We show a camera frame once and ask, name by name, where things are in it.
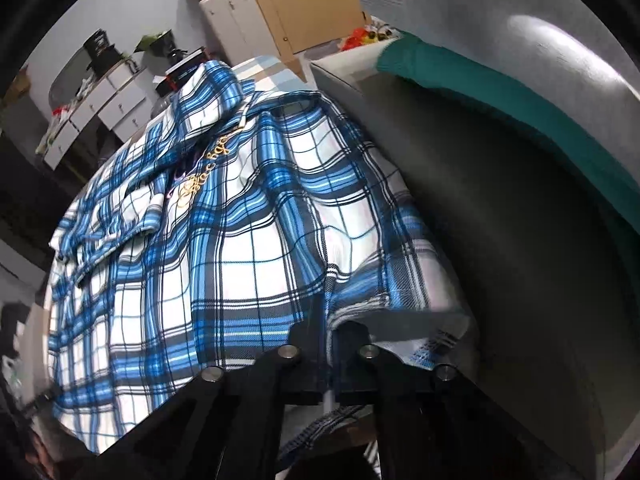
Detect blue white plaid shirt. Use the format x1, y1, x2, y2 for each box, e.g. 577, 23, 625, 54
48, 61, 471, 453

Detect folded white and green clothes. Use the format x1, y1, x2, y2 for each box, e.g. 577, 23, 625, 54
347, 0, 640, 233

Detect white drawer desk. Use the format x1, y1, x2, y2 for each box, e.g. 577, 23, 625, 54
42, 61, 154, 170

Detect black red shoe box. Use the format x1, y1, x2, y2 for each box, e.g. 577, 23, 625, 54
153, 47, 209, 98

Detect plaid brown blue bedsheet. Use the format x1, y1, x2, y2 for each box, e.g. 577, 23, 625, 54
94, 55, 310, 190

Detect grey oval mirror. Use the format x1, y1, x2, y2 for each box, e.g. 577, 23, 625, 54
48, 48, 94, 110

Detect dark flower bouquet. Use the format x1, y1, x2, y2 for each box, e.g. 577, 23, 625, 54
134, 29, 186, 66

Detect black hat box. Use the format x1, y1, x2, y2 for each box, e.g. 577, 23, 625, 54
82, 29, 125, 79

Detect shoes on floor pile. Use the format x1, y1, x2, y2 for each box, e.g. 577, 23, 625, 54
340, 24, 399, 52

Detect white upright suitcase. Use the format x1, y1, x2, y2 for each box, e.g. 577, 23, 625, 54
200, 0, 299, 67

